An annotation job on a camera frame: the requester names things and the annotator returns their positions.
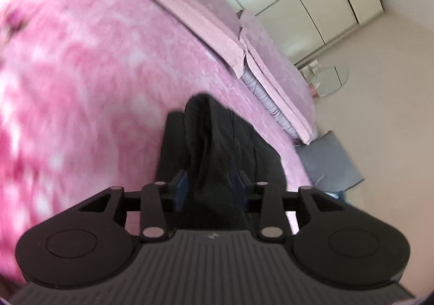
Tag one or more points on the striped lilac mattress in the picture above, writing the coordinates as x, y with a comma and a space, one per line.
268, 98

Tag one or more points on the round mirror on floor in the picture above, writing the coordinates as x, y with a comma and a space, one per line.
330, 79

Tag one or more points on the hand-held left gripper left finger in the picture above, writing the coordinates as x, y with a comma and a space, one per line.
181, 191

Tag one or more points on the pink mottled blanket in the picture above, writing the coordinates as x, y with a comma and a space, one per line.
84, 71

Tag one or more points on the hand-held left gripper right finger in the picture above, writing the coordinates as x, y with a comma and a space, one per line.
241, 186

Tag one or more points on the grey cushion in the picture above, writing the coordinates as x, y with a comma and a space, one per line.
329, 162

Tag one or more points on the black pants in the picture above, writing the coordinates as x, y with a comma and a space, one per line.
217, 142

